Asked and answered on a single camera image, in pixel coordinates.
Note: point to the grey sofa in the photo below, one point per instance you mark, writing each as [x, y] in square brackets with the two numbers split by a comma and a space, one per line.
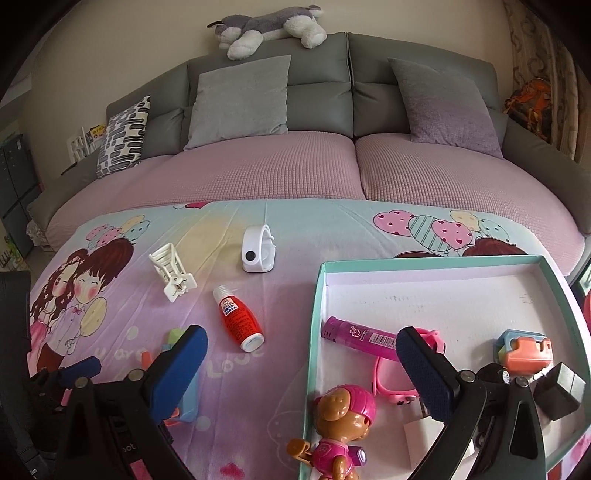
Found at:
[318, 60]

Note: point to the white wristband watch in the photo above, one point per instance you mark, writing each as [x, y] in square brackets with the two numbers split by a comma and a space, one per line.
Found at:
[256, 263]

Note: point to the red glue bottle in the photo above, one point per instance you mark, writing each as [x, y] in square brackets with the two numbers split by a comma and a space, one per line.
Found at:
[238, 321]

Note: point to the patterned curtain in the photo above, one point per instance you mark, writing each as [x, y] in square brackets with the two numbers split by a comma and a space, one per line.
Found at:
[549, 60]

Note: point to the magenta plastic lighter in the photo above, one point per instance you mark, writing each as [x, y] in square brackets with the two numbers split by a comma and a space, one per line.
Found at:
[355, 334]

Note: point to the white plastic clip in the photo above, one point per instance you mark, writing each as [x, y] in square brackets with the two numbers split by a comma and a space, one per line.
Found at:
[178, 284]

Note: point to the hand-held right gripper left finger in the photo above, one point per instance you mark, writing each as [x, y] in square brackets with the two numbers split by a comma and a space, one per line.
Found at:
[184, 364]

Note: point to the yellow picture book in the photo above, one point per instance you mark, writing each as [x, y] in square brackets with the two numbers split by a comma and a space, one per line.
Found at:
[98, 134]

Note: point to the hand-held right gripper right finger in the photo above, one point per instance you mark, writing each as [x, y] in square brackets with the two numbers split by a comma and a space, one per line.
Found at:
[422, 369]

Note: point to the printed cartoon blanket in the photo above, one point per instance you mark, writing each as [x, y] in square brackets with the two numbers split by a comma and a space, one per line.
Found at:
[138, 240]

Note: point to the pink sofa cover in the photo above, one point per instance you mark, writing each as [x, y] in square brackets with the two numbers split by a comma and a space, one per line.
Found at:
[277, 161]

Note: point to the dark grey refrigerator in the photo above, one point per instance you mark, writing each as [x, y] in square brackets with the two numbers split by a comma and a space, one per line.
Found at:
[16, 194]

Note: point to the black cube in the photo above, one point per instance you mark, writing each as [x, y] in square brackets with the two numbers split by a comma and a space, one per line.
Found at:
[558, 392]

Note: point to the large grey cushion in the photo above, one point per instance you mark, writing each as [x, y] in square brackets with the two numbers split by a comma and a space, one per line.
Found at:
[445, 106]

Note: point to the pink brown dog figurine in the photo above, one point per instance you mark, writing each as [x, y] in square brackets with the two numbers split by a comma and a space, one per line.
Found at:
[346, 415]

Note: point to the white charger cube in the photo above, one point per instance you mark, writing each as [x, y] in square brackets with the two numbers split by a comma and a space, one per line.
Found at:
[420, 436]

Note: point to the black white patterned cushion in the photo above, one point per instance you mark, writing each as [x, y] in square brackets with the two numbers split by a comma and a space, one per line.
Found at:
[122, 138]

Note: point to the teal white shallow box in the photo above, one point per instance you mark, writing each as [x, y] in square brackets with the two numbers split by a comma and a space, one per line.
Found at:
[415, 286]

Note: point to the pink wristband watch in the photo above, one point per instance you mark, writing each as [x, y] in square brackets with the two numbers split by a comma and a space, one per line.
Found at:
[388, 392]

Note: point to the orange toy knife blue base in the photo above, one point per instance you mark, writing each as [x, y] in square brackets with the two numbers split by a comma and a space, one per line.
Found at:
[528, 357]

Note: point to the small grey cushion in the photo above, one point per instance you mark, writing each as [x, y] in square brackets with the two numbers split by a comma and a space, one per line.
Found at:
[238, 104]

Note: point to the white rack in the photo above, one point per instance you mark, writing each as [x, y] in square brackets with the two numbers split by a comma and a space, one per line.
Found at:
[78, 146]

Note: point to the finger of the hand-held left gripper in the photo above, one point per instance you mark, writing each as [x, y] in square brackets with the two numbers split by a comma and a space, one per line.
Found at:
[81, 369]

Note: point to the orange backpack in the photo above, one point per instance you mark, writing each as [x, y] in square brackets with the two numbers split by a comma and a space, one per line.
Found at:
[531, 106]

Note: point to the grey white husky plush toy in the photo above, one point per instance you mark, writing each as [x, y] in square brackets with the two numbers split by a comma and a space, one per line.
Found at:
[270, 25]

